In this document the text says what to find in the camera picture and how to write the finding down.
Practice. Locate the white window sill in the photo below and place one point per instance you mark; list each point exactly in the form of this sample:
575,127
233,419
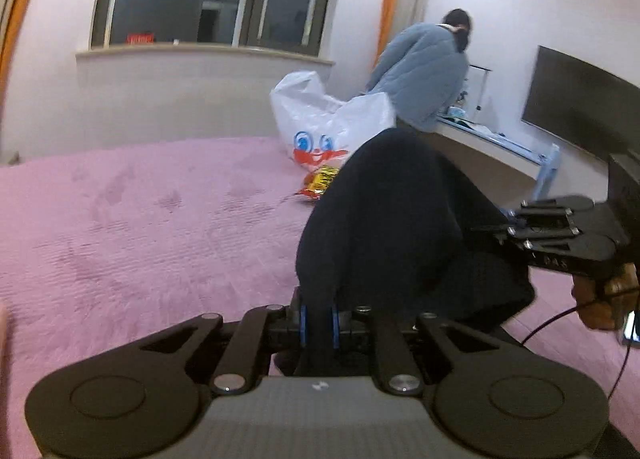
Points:
200,54

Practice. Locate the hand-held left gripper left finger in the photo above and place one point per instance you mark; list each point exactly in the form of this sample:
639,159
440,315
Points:
302,324

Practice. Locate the white upright box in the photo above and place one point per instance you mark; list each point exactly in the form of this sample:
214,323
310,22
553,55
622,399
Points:
480,89

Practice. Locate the white plastic bag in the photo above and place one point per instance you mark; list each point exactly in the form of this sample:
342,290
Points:
310,114

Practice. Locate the yellow red snack packet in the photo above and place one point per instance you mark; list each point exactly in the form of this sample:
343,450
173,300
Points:
320,181

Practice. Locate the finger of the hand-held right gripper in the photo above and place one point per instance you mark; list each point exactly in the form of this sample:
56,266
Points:
555,205
542,235

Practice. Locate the dark navy garment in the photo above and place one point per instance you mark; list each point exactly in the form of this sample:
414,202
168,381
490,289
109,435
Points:
390,219

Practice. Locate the light blue desk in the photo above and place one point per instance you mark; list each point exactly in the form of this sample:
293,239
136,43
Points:
490,151

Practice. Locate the small red box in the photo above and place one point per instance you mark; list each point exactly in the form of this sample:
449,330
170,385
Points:
140,39

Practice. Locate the person's right hand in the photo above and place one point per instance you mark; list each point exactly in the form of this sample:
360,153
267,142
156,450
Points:
597,306

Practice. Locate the bed with purple bedspread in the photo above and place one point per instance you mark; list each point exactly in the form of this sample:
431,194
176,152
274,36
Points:
150,239

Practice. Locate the black wall television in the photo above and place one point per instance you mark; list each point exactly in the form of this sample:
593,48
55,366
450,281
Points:
575,99

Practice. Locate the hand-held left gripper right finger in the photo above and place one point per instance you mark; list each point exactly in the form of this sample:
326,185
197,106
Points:
334,326

